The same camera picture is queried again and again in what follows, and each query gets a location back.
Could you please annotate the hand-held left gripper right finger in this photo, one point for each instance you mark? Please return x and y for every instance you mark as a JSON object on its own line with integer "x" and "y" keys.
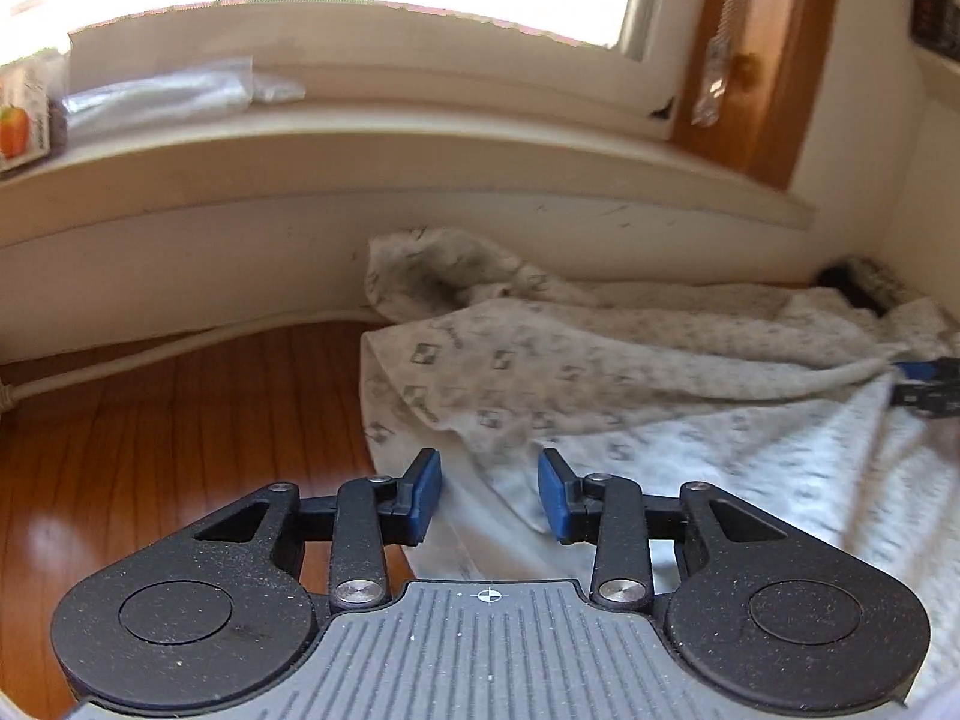
{"x": 555, "y": 499}

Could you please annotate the grey printed t-shirt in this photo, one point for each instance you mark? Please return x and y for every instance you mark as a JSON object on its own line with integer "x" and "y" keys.
{"x": 877, "y": 285}

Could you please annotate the clear plastic bag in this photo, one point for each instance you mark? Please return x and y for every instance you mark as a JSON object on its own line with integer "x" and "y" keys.
{"x": 165, "y": 90}

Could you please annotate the wooden window frame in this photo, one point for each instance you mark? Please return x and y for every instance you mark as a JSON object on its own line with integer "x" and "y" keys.
{"x": 765, "y": 52}

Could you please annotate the beige window sill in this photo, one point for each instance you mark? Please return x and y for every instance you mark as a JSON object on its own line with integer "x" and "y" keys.
{"x": 375, "y": 157}

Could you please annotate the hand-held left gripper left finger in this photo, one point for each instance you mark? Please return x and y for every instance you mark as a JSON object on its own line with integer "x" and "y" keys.
{"x": 425, "y": 499}

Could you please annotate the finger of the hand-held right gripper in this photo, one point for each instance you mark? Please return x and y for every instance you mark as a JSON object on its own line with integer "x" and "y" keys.
{"x": 934, "y": 399}
{"x": 922, "y": 370}

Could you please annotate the orange printed packet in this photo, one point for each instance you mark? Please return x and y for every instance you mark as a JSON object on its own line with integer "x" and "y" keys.
{"x": 22, "y": 120}

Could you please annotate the white grey patterned garment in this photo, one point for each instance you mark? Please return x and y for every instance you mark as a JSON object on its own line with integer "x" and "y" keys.
{"x": 675, "y": 405}

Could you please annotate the beige wall shelf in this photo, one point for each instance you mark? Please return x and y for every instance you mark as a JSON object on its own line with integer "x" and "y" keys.
{"x": 934, "y": 52}

